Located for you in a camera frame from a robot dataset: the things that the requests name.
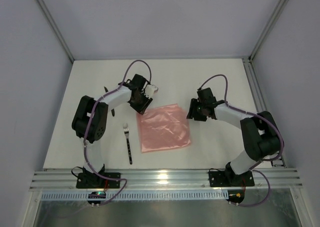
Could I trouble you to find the right corner frame post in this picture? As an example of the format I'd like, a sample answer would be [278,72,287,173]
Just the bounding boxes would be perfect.
[249,0,289,62]

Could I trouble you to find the left corner frame post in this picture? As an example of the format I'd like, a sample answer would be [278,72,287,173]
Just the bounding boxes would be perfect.
[35,0,75,64]

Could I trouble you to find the aluminium rail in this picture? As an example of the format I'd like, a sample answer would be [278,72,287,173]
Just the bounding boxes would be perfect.
[29,168,303,191]
[241,57,287,168]

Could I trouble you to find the aluminium front rail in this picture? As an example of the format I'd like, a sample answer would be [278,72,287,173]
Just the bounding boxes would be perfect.
[29,168,303,191]

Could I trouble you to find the right controller board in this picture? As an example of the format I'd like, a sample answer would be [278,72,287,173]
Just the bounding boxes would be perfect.
[226,190,245,206]

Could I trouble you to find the grey slotted cable duct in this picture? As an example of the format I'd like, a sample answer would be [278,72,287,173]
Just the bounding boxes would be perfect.
[40,189,228,201]

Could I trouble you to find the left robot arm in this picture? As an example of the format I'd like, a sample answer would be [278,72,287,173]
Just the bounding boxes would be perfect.
[71,74,158,177]

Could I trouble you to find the left controller board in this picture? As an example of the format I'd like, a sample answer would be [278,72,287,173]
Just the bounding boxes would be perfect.
[87,191,106,206]

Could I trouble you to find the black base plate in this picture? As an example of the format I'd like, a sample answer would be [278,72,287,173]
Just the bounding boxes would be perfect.
[208,168,255,188]
[71,166,121,189]

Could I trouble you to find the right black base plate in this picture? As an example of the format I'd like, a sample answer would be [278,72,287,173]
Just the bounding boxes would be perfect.
[208,168,255,188]

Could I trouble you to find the black knife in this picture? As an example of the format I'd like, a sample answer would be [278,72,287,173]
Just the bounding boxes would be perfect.
[104,86,115,117]

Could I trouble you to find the pink satin napkin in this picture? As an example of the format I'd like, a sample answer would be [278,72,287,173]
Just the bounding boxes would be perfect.
[136,103,192,153]

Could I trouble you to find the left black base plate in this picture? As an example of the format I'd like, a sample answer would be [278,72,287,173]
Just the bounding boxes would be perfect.
[71,166,121,189]

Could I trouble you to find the silver fork black handle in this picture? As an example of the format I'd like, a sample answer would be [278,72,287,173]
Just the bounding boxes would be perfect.
[123,123,133,165]

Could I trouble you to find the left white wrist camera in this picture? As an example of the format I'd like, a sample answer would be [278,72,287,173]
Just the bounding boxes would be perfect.
[144,84,159,98]

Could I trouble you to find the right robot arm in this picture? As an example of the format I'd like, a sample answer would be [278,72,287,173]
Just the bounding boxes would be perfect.
[186,87,284,177]

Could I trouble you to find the controller board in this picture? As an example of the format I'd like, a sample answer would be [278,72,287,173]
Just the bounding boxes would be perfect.
[87,191,106,206]
[226,190,245,206]

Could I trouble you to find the corner frame post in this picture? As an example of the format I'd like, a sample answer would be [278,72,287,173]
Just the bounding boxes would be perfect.
[35,0,75,64]
[249,0,289,62]

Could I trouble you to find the right side aluminium rail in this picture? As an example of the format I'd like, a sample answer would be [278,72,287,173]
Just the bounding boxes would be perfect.
[241,57,287,168]

